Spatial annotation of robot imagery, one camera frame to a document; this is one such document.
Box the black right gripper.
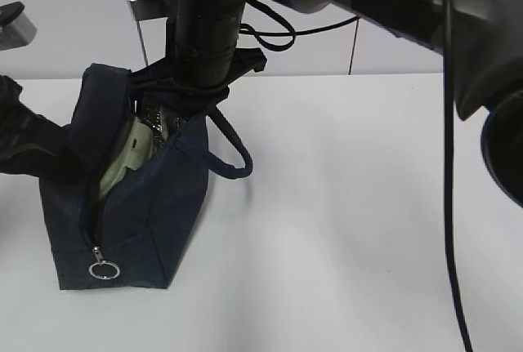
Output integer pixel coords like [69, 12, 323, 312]
[130, 48, 267, 118]

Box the green lidded glass food container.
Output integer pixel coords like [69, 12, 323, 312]
[98, 117, 154, 199]

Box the navy blue fabric lunch bag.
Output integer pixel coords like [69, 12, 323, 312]
[39, 64, 253, 290]

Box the silver zipper pull ring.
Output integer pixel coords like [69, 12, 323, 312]
[87, 245, 121, 282]

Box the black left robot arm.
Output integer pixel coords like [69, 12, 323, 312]
[1, 75, 85, 183]

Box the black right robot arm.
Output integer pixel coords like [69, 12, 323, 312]
[130, 0, 522, 203]

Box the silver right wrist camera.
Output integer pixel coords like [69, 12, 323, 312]
[127, 0, 177, 22]

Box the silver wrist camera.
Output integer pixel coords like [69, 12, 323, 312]
[127, 0, 177, 22]
[0, 2, 38, 51]

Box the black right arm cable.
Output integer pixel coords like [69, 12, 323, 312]
[239, 0, 475, 352]

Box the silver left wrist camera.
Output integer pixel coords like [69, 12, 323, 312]
[0, 2, 38, 51]

